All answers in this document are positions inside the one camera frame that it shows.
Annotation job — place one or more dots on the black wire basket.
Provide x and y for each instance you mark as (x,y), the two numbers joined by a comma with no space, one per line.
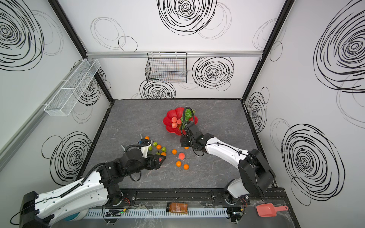
(167,66)

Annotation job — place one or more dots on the white wire shelf basket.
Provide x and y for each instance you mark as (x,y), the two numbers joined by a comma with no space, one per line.
(79,87)

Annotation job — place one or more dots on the white cable duct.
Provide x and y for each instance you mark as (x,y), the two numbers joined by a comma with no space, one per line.
(156,213)

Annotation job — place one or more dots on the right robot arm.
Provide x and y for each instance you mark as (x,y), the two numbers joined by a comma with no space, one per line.
(256,175)

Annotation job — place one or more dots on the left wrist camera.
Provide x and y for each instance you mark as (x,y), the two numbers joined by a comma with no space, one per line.
(145,143)

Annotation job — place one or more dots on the pink plastic scoop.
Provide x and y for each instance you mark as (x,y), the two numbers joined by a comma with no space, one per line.
(269,210)

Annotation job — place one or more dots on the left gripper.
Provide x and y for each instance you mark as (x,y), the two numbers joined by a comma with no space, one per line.
(157,164)

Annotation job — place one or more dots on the orange mandarin bottom right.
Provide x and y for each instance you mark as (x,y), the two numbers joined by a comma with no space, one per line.
(186,166)

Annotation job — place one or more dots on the green grape bunch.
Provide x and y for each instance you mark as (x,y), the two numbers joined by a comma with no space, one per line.
(189,116)

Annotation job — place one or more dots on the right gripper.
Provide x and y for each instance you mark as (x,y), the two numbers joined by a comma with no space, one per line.
(184,141)

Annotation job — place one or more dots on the red flower-shaped bowl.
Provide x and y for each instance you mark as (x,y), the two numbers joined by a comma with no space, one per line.
(178,112)

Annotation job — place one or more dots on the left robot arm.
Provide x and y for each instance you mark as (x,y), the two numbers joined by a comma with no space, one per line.
(98,188)

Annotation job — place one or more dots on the teal lidded container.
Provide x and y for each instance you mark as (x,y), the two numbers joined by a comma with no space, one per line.
(74,217)

